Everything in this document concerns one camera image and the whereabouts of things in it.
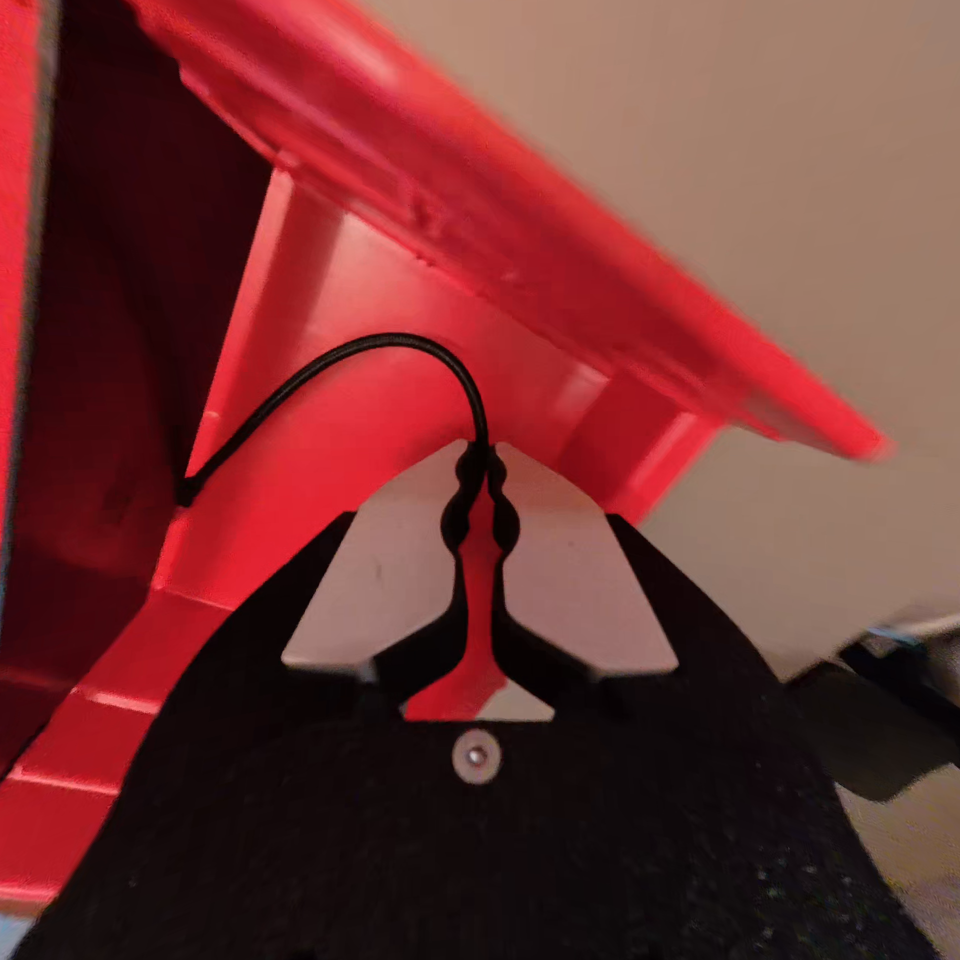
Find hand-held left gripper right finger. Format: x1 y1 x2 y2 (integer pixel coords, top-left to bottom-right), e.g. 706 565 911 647
486 441 681 710

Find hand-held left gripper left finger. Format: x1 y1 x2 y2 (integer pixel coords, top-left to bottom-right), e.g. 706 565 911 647
280 439 483 710

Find black cable bundle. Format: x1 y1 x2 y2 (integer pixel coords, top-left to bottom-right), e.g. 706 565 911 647
174 332 492 509

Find red plastic bin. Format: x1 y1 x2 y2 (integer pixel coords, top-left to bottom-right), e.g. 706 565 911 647
0 0 894 912

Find grey desk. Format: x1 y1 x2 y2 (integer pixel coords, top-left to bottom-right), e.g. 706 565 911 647
352 0 960 960

